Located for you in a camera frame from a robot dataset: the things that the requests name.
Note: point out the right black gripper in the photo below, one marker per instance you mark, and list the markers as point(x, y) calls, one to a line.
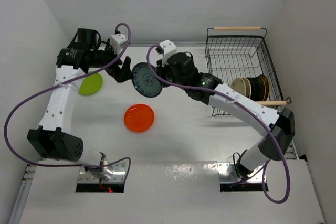
point(161, 70)

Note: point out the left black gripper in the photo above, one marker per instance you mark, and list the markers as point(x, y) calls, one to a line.
point(120, 74)

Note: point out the blue patterned plate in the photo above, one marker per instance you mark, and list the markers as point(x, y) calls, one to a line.
point(144, 82)

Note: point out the green plate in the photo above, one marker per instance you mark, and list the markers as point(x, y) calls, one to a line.
point(91, 85)

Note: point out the orange plate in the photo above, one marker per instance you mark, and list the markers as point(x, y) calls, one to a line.
point(139, 118)

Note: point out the cream plate with flowers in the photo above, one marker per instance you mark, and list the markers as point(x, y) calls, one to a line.
point(238, 86)

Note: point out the cream plate with black patch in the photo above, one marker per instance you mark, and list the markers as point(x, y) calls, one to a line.
point(248, 87)

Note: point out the yellow patterned plate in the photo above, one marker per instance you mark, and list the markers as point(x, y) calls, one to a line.
point(266, 86)

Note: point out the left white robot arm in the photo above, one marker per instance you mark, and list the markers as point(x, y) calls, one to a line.
point(53, 139)

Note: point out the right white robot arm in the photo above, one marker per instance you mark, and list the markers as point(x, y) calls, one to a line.
point(277, 128)

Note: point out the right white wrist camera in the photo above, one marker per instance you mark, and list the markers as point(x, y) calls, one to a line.
point(166, 49)

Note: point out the black wire dish rack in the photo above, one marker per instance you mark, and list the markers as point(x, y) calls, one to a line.
point(243, 53)

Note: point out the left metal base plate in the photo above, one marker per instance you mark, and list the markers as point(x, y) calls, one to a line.
point(118, 172)

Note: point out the metal base plate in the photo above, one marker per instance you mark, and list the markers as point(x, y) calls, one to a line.
point(118, 172)
point(228, 175)

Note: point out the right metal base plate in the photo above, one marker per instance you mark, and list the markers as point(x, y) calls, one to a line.
point(228, 175)

